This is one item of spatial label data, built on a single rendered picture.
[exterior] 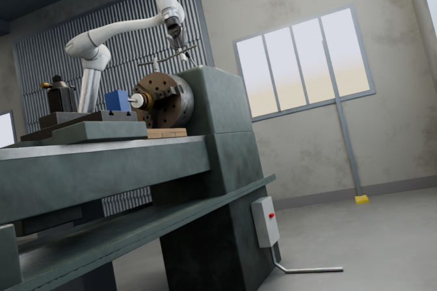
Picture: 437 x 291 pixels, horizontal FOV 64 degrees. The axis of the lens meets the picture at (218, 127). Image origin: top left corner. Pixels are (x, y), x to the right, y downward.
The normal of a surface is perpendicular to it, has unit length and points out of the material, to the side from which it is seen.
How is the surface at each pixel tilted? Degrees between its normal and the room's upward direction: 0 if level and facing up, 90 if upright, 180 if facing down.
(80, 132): 90
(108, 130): 90
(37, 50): 90
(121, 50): 90
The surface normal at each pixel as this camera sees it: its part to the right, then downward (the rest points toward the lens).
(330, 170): -0.32, -0.02
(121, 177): 0.87, -0.22
